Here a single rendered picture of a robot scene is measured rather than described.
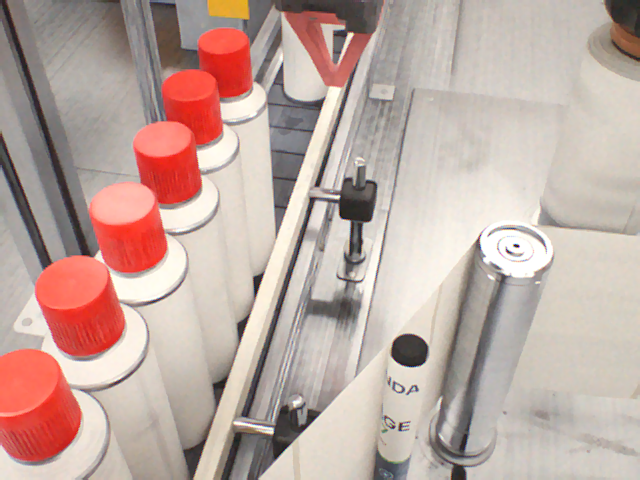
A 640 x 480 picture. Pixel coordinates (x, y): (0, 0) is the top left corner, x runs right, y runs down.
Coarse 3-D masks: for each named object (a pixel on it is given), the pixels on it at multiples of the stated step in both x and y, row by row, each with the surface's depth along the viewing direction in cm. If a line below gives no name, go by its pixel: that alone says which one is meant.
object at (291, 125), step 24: (336, 48) 83; (288, 120) 74; (312, 120) 74; (336, 120) 74; (288, 144) 71; (288, 168) 68; (288, 192) 66; (240, 336) 54; (264, 360) 56; (192, 456) 47
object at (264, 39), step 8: (272, 8) 73; (272, 16) 72; (280, 16) 73; (264, 24) 71; (272, 24) 71; (280, 24) 73; (264, 32) 70; (272, 32) 71; (256, 40) 69; (264, 40) 69; (272, 40) 71; (256, 48) 68; (264, 48) 68; (256, 56) 67; (264, 56) 69; (256, 64) 67; (256, 72) 67
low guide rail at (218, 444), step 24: (336, 96) 70; (312, 144) 65; (312, 168) 63; (288, 216) 59; (288, 240) 57; (288, 264) 57; (264, 288) 53; (264, 312) 52; (264, 336) 52; (240, 360) 49; (240, 384) 47; (240, 408) 47; (216, 432) 45; (216, 456) 44
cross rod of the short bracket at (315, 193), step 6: (312, 192) 61; (318, 192) 61; (324, 192) 61; (330, 192) 61; (336, 192) 61; (312, 198) 62; (318, 198) 61; (324, 198) 61; (330, 198) 61; (336, 198) 61
